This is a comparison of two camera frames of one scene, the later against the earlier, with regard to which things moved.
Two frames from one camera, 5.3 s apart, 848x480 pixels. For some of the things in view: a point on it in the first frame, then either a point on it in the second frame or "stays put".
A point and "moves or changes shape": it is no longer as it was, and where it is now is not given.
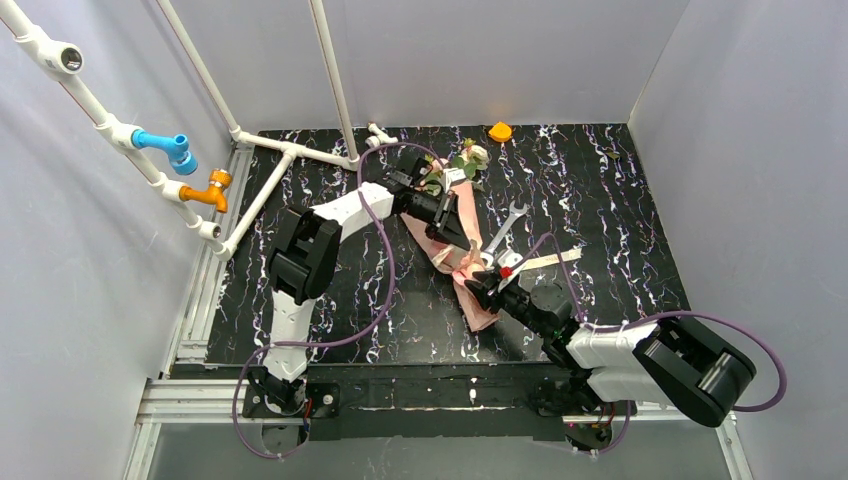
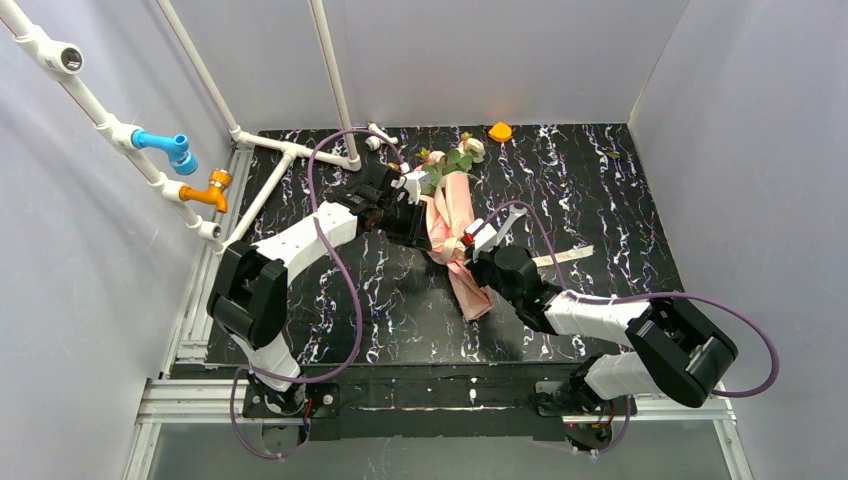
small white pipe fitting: x=378 y=138 stays put
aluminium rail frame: x=188 y=390 stays put
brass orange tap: x=220 y=180 stays put
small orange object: x=500 y=132 stays put
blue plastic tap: x=182 y=161 stays put
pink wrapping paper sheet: x=457 y=261 moves or changes shape
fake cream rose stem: x=473 y=156 moves or changes shape
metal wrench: x=487 y=256 stays put
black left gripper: x=439 y=216 → x=411 y=221
